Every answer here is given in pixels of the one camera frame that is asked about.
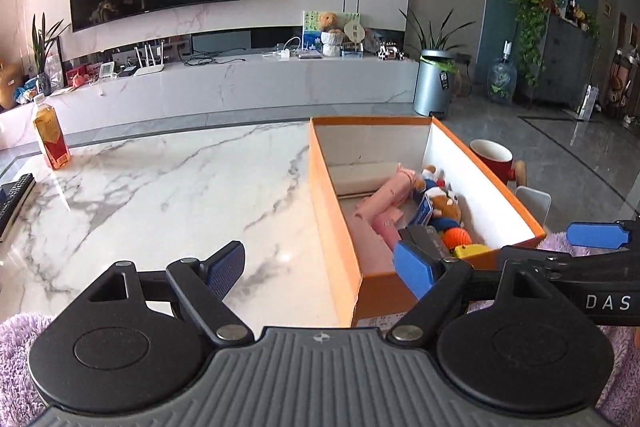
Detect silver trash can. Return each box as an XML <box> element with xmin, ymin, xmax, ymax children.
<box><xmin>413</xmin><ymin>50</ymin><xmax>457</xmax><ymax>118</ymax></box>

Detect red white mug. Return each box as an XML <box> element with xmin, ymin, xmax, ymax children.
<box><xmin>470</xmin><ymin>139</ymin><xmax>527</xmax><ymax>186</ymax></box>

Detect crochet orange strawberry toy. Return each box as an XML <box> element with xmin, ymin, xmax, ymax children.
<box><xmin>440</xmin><ymin>227</ymin><xmax>473</xmax><ymax>251</ymax></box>

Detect dark grey cabinet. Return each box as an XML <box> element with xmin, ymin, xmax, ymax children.
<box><xmin>516</xmin><ymin>14</ymin><xmax>598</xmax><ymax>108</ymax></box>

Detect plush dog toy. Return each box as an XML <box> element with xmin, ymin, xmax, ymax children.
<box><xmin>410</xmin><ymin>165</ymin><xmax>463</xmax><ymax>232</ymax></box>

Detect pink notebook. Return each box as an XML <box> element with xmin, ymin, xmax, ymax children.
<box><xmin>348</xmin><ymin>165</ymin><xmax>416</xmax><ymax>274</ymax></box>

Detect white flat box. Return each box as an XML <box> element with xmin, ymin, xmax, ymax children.
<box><xmin>329</xmin><ymin>162</ymin><xmax>398</xmax><ymax>196</ymax></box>

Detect dark grey box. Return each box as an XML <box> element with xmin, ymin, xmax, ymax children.
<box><xmin>399</xmin><ymin>225</ymin><xmax>450</xmax><ymax>260</ymax></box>

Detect yellow toy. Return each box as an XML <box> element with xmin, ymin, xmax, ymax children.
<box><xmin>454</xmin><ymin>244</ymin><xmax>491</xmax><ymax>259</ymax></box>

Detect orange white storage box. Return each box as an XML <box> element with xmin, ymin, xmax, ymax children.
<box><xmin>309</xmin><ymin>117</ymin><xmax>546</xmax><ymax>329</ymax></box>

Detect green trailing plant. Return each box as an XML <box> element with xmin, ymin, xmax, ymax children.
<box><xmin>509</xmin><ymin>0</ymin><xmax>558</xmax><ymax>87</ymax></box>

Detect water jug bottle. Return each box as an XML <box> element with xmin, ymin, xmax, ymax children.
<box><xmin>487</xmin><ymin>40</ymin><xmax>518</xmax><ymax>104</ymax></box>

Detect white wifi router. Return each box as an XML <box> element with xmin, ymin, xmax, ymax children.
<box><xmin>134</xmin><ymin>43</ymin><xmax>165</xmax><ymax>76</ymax></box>

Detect orange drink bottle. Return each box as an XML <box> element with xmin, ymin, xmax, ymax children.
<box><xmin>32</xmin><ymin>94</ymin><xmax>70</xmax><ymax>170</ymax></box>

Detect black keyboard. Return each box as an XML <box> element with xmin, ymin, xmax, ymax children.
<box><xmin>0</xmin><ymin>173</ymin><xmax>36</xmax><ymax>243</ymax></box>

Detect teddy bear figurine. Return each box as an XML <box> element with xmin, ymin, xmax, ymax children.
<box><xmin>319</xmin><ymin>12</ymin><xmax>344</xmax><ymax>57</ymax></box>

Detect potted orchid plant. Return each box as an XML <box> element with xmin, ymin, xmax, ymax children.
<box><xmin>32</xmin><ymin>13</ymin><xmax>70</xmax><ymax>96</ymax></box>

